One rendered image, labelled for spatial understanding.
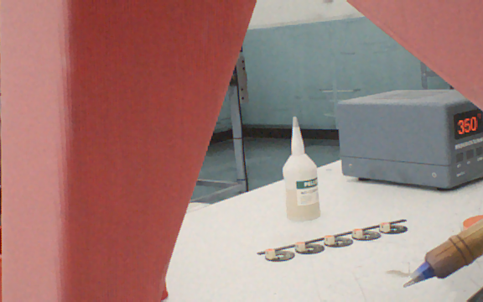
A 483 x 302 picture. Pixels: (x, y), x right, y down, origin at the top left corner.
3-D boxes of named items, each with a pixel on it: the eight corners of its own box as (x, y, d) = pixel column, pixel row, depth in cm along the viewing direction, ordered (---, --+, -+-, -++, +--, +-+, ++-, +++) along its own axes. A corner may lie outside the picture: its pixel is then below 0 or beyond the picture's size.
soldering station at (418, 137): (511, 174, 79) (508, 88, 77) (450, 195, 72) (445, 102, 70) (402, 163, 90) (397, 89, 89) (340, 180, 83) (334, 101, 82)
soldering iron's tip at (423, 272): (409, 296, 18) (442, 277, 18) (400, 281, 18) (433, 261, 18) (403, 289, 19) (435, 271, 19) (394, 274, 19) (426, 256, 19)
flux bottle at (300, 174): (316, 221, 67) (308, 118, 65) (283, 221, 68) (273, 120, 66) (324, 211, 70) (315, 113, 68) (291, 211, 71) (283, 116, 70)
